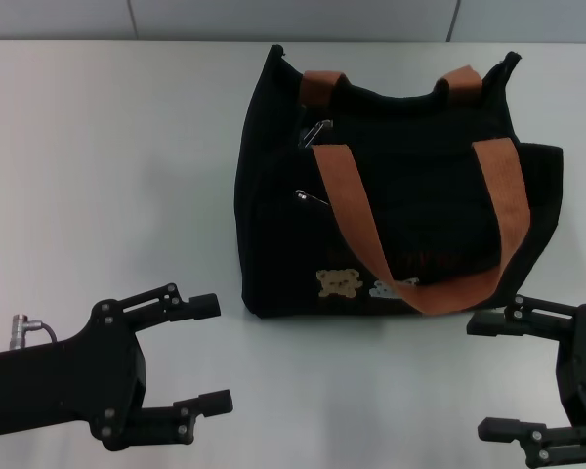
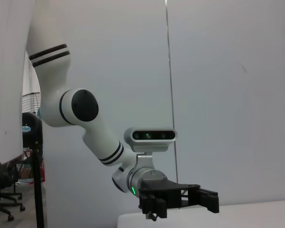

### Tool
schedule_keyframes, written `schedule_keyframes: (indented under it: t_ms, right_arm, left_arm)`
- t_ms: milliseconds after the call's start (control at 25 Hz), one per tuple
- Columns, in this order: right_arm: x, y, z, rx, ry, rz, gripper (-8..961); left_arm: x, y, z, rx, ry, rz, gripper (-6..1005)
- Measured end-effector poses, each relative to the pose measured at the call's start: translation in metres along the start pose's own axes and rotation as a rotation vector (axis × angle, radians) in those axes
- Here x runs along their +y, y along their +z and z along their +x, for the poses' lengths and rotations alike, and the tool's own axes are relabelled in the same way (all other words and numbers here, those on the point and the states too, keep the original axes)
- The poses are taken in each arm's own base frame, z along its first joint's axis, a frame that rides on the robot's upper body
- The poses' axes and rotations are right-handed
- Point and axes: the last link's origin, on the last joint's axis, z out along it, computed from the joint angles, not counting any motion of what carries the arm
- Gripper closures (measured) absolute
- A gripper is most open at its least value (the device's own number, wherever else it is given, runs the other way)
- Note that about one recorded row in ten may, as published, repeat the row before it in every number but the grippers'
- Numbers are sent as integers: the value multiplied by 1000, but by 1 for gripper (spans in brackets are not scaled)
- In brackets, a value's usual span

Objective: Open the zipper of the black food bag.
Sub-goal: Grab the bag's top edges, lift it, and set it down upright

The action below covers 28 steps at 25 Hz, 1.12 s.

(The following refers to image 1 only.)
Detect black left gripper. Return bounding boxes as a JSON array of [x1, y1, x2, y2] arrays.
[[0, 281, 234, 453]]

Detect black food bag brown handles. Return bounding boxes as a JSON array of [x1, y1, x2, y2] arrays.
[[234, 43, 565, 321]]

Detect silver pocket zipper pull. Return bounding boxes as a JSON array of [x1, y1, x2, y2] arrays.
[[293, 188, 331, 207]]

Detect silver main zipper pull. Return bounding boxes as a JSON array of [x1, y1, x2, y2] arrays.
[[296, 118, 334, 148]]

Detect left gripper connector with cable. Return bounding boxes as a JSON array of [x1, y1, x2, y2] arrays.
[[10, 315, 60, 351]]

